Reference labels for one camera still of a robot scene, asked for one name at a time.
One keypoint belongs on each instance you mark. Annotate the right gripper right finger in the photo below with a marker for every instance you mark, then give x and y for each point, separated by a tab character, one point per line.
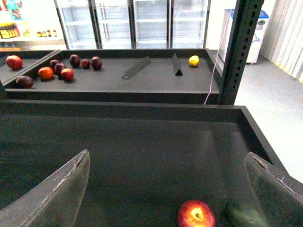
279	196

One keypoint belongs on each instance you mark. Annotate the bright red apple front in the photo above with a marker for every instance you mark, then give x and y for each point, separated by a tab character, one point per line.
67	74

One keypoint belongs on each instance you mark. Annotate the dark apple front left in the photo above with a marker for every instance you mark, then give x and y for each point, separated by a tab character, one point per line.
24	82

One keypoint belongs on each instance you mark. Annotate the dark apple behind red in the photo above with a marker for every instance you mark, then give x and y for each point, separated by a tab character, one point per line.
58	69

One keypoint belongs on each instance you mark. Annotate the white grocery shelf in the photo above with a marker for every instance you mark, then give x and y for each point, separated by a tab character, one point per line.
36	22

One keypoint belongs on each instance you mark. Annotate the glass door refrigerators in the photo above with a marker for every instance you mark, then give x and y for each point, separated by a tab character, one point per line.
133	24

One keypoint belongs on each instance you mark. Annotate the near black display tray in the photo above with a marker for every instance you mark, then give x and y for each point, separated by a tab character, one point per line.
146	160

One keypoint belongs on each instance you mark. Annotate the orange red apple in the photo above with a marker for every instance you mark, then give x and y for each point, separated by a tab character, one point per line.
45	73

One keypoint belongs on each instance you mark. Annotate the dark red apple right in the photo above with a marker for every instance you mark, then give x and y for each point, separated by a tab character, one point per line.
96	63

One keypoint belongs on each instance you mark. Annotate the yellow lemon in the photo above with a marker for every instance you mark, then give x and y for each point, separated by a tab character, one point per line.
193	61

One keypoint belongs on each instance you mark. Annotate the left black display tray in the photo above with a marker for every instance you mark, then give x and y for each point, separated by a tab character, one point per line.
29	58

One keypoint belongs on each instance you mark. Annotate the red apple left tray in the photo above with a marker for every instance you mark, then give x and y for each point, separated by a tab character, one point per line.
14	62

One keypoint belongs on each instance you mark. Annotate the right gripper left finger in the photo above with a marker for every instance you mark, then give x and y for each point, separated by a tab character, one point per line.
55	202

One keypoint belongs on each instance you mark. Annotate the red yellow apple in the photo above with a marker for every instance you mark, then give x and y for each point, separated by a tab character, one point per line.
195	213

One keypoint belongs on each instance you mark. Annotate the dark red apple back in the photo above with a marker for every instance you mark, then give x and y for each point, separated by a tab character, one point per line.
74	60

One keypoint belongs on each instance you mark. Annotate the far black display tray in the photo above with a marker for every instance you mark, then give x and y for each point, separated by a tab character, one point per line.
156	83

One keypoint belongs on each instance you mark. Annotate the small dark red apple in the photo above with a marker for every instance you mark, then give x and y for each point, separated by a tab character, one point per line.
85	64

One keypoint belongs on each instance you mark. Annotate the dark apple back left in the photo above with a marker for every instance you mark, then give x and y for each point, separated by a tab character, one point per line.
53	64

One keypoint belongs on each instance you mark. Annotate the black perforated shelf post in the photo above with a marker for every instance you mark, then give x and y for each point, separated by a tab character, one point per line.
246	15

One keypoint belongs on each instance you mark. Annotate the black display tray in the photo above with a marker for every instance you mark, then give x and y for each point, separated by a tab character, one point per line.
156	83
146	160
29	58

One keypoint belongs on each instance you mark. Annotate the black triangular divider bar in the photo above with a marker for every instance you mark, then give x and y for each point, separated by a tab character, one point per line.
176	65

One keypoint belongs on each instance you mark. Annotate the flat black divider bar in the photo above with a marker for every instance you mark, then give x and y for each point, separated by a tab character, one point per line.
136	68

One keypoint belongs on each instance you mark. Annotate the dark green cucumber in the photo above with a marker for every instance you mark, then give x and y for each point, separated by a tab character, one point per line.
242	214

